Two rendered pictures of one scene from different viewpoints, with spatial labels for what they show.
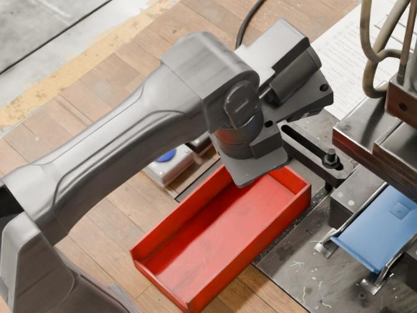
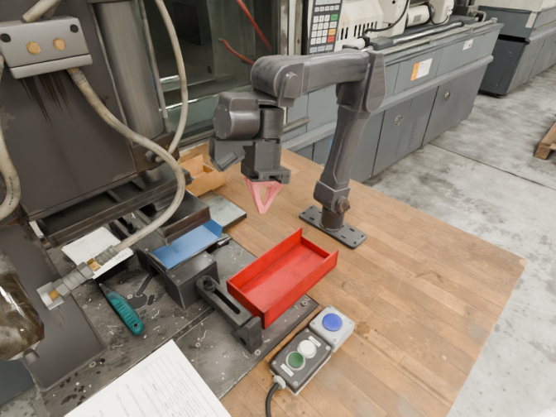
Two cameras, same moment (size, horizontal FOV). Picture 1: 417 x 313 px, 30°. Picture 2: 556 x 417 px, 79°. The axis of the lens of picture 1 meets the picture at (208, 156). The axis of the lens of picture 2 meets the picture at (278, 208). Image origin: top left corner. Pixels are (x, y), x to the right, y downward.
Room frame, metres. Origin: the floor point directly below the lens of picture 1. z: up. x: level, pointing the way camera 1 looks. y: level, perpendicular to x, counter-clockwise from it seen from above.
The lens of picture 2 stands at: (1.06, -0.09, 1.53)
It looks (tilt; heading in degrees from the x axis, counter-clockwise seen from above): 38 degrees down; 172
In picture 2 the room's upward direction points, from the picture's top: straight up
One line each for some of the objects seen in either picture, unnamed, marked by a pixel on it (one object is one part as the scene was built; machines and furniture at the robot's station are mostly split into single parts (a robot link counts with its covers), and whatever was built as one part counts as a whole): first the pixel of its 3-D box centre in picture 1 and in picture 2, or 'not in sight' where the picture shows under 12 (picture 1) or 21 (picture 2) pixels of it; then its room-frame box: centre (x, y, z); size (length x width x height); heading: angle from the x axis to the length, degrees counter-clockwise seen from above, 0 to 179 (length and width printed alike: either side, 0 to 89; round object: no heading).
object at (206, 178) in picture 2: not in sight; (181, 184); (0.14, -0.28, 0.93); 0.25 x 0.13 x 0.08; 128
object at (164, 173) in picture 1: (164, 161); (330, 330); (0.69, 0.07, 0.90); 0.07 x 0.07 x 0.06; 38
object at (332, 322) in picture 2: (162, 152); (332, 323); (0.69, 0.07, 0.93); 0.04 x 0.04 x 0.02
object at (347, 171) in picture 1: (309, 154); (222, 304); (0.63, -0.15, 0.95); 0.15 x 0.03 x 0.10; 38
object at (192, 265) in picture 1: (223, 225); (285, 272); (0.54, -0.01, 0.93); 0.25 x 0.12 x 0.06; 128
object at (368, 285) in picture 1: (385, 270); not in sight; (0.42, -0.20, 0.98); 0.07 x 0.02 x 0.01; 128
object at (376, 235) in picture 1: (387, 220); (188, 239); (0.48, -0.22, 1.00); 0.15 x 0.07 x 0.03; 128
